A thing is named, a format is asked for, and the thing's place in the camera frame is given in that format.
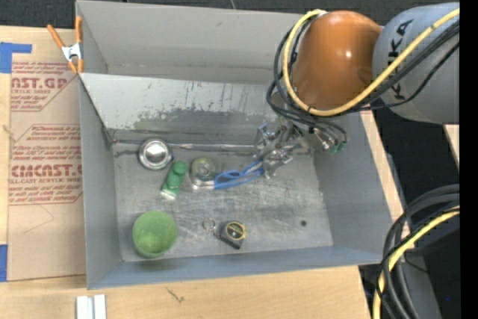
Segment shiny metal cup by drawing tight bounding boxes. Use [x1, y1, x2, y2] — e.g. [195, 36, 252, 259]
[137, 137, 174, 172]

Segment black and yellow tape measure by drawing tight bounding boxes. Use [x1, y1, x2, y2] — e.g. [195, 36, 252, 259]
[202, 218, 248, 251]

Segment grey metal bin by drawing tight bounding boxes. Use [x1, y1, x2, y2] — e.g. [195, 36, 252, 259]
[74, 0, 395, 291]

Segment green plastic cup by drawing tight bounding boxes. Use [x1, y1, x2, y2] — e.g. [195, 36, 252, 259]
[131, 210, 179, 260]

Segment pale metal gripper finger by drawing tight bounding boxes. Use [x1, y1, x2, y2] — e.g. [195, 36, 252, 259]
[255, 124, 280, 152]
[261, 149, 295, 179]

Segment clear glass jar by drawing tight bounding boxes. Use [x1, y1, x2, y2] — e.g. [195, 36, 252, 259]
[187, 155, 218, 192]

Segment blue sunglasses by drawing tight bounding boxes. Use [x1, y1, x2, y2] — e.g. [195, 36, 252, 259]
[213, 159, 265, 191]

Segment green plastic bottle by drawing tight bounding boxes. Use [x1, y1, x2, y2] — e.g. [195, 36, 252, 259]
[160, 160, 189, 201]

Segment brown cardboard board red print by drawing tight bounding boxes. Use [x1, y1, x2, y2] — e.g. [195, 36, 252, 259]
[0, 25, 88, 282]

